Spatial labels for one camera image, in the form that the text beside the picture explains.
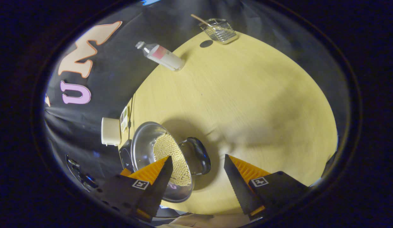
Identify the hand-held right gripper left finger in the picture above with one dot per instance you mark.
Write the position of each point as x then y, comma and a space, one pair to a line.
158, 190

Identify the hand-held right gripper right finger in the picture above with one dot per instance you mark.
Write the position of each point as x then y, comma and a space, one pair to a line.
237, 186

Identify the black induction cooktop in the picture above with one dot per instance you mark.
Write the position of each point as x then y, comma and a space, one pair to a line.
126, 158

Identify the white toaster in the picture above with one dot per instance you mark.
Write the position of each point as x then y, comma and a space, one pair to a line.
111, 131

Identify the white divided dish of beans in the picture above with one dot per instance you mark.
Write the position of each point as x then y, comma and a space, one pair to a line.
124, 118

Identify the clear bottle with red label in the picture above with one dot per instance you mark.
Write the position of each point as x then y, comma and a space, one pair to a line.
164, 57

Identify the wooden stick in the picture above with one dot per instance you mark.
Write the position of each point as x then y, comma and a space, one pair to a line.
198, 18

